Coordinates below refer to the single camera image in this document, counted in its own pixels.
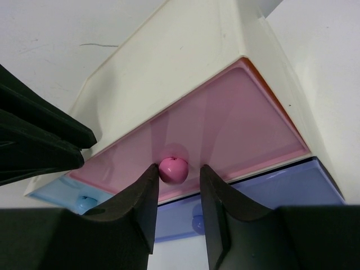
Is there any pink drawer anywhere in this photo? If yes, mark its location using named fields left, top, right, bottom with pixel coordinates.
left=68, top=58, right=309, bottom=203

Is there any light blue small drawer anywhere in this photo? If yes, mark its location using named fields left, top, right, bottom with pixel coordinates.
left=25, top=175, right=113, bottom=215

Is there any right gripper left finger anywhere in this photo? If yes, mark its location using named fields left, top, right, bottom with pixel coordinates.
left=1, top=164, right=159, bottom=269

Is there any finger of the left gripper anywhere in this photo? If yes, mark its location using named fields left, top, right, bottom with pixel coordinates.
left=1, top=67, right=97, bottom=185

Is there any cream drawer organizer box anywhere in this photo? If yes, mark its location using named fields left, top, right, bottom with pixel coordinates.
left=24, top=0, right=345, bottom=197

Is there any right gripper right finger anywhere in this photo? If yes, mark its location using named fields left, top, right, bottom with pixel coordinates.
left=200, top=165, right=359, bottom=269

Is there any purple-blue drawer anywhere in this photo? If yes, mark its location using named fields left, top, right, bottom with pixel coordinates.
left=155, top=157, right=345, bottom=243

